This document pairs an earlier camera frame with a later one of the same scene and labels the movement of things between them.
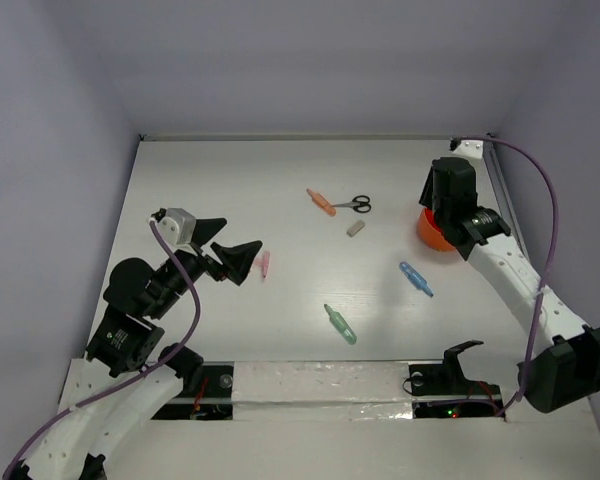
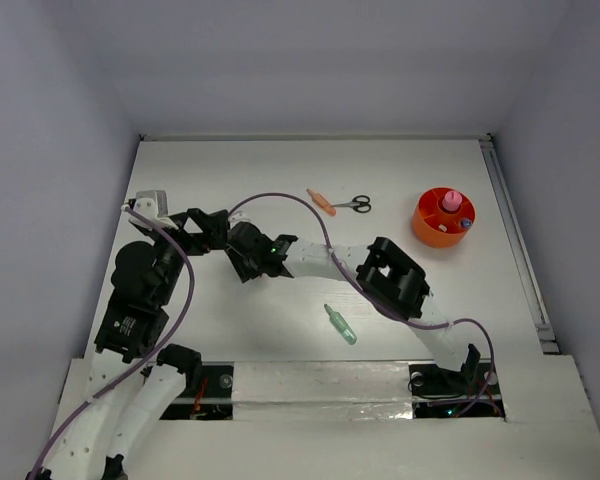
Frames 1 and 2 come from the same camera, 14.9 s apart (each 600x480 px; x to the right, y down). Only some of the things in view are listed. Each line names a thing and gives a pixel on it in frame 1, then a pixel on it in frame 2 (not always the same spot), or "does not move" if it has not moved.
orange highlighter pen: x=321 y=202 does not move
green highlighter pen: x=341 y=325 does not move
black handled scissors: x=360 y=204 does not move
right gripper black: x=428 y=196 → x=245 y=271
